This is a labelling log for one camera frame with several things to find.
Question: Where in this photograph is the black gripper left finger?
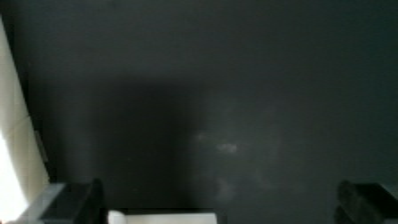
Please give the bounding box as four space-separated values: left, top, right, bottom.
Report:
40 179 107 224

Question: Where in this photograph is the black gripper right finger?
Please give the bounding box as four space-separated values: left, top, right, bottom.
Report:
335 181 398 224

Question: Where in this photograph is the white drawer box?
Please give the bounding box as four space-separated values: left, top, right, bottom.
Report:
107 210 219 224

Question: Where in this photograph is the white L-shaped fence rail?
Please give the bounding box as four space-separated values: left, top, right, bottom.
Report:
0 17 48 222

